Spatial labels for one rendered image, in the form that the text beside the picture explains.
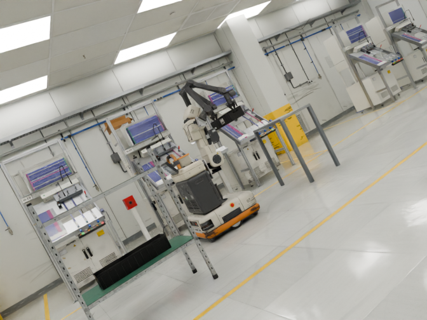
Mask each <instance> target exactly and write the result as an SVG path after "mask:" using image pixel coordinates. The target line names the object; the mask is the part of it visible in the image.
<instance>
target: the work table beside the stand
mask: <svg viewBox="0 0 427 320"><path fill-rule="evenodd" d="M305 108H307V110H308V112H309V114H310V116H311V118H312V120H313V122H314V124H315V126H316V128H317V130H318V132H319V134H320V136H321V138H322V140H323V142H324V144H325V146H326V148H327V150H328V152H329V154H330V156H331V158H332V160H333V162H334V164H335V166H339V165H341V164H340V162H339V160H338V158H337V156H336V154H335V152H334V150H333V148H332V146H331V144H330V142H329V140H328V138H327V136H326V134H325V132H324V130H323V128H322V126H321V124H320V122H319V120H318V118H317V116H316V114H315V112H314V110H313V108H312V106H311V104H310V103H309V104H306V105H304V106H302V107H300V108H298V109H296V110H293V111H292V112H289V113H287V114H285V115H283V116H281V117H279V118H277V119H275V120H273V121H271V122H269V123H267V124H265V125H264V126H261V127H260V128H257V129H256V130H254V131H253V133H254V135H255V137H256V139H257V140H258V142H259V144H260V146H261V148H262V150H263V152H264V154H265V156H266V158H267V160H268V162H269V164H270V166H271V168H272V170H273V172H274V174H275V175H276V177H277V179H278V181H279V183H280V185H281V186H284V183H283V180H282V179H281V176H280V174H279V172H278V170H277V169H276V166H275V164H274V162H273V160H272V159H271V156H270V155H269V153H268V151H267V149H266V147H265V145H264V143H263V141H262V139H261V137H260V135H259V133H258V131H260V130H263V129H264V128H267V127H269V126H271V125H274V124H276V123H279V122H280V124H281V127H282V128H283V130H284V132H285V134H286V136H287V138H288V140H289V142H290V144H291V146H292V148H293V150H294V152H295V154H296V156H297V158H298V160H299V162H300V164H301V166H302V168H303V170H304V172H305V174H306V176H307V178H308V180H309V182H310V183H313V182H314V179H313V177H312V175H311V173H310V171H309V169H308V167H307V165H306V163H305V161H304V159H303V157H302V155H301V153H300V151H299V149H298V147H297V145H296V143H295V141H294V139H293V137H292V135H291V133H290V131H289V130H288V128H287V125H286V124H285V122H284V119H286V118H288V117H290V116H292V115H294V114H296V113H297V112H299V111H301V110H303V109H305Z"/></svg>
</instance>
